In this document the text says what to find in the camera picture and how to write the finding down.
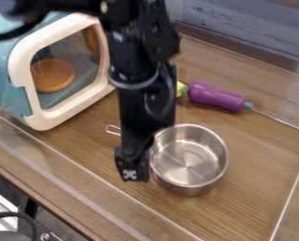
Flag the blue toy microwave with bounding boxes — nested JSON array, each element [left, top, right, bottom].
[[0, 12, 115, 131]]

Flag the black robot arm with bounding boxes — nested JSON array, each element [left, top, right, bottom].
[[0, 0, 180, 182]]

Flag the purple toy eggplant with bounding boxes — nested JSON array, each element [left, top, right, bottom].
[[187, 80, 254, 112]]

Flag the black cable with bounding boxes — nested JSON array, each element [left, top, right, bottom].
[[0, 212, 40, 241]]

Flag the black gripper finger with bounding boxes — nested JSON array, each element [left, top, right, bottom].
[[115, 147, 150, 182]]

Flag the clear acrylic barrier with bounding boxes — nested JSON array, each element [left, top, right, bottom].
[[0, 109, 203, 241]]

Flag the silver pot with wire handle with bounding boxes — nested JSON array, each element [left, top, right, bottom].
[[104, 122, 231, 197]]

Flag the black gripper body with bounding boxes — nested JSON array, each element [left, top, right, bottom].
[[114, 62, 178, 157]]

